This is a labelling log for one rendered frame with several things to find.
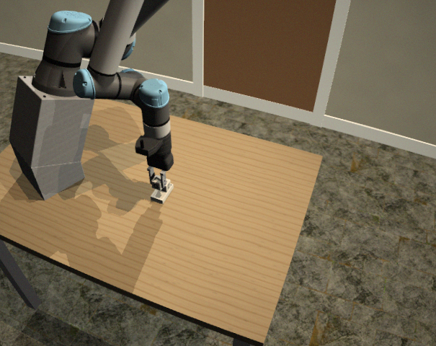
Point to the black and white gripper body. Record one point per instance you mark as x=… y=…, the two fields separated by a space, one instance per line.
x=158 y=151

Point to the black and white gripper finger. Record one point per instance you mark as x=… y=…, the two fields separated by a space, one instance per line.
x=151 y=173
x=163 y=178

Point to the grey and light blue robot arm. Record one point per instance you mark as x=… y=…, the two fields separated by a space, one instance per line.
x=73 y=35

